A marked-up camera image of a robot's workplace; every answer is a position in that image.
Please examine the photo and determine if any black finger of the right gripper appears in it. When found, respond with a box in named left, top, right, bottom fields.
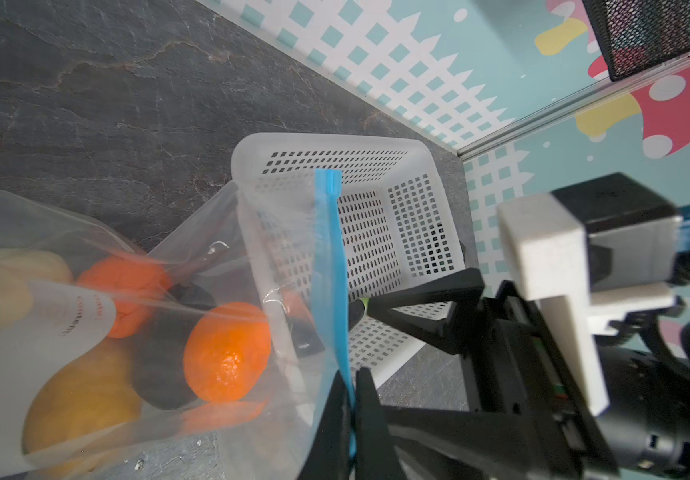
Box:
left=367, top=268, right=485, bottom=355
left=383, top=406, right=567, bottom=479

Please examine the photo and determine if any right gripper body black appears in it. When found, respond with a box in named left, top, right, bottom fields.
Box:
left=458, top=284, right=690, bottom=479

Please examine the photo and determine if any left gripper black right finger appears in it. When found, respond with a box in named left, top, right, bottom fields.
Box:
left=355, top=367, right=407, bottom=480

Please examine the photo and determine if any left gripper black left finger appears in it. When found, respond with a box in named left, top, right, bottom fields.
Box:
left=297, top=373, right=352, bottom=480

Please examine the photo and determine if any white plastic basket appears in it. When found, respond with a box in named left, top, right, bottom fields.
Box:
left=230, top=132, right=467, bottom=391

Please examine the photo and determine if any black long food stick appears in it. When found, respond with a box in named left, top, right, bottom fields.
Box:
left=287, top=296, right=371, bottom=358

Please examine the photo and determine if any orange tangerine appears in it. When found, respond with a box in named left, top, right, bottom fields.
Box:
left=77, top=256, right=173, bottom=339
left=183, top=302, right=272, bottom=403

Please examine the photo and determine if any clear zip top bag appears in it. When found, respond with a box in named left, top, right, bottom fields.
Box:
left=0, top=169, right=350, bottom=479

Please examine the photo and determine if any dark food piece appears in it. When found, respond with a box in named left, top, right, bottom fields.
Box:
left=131, top=284, right=215, bottom=410

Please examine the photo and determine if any yellow food piece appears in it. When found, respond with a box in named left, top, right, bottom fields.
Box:
left=22, top=338, right=143, bottom=454

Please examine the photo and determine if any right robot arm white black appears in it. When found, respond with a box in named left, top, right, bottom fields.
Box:
left=363, top=221, right=690, bottom=479

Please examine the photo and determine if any black wire wall basket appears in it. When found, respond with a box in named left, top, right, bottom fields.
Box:
left=583, top=0, right=690, bottom=82

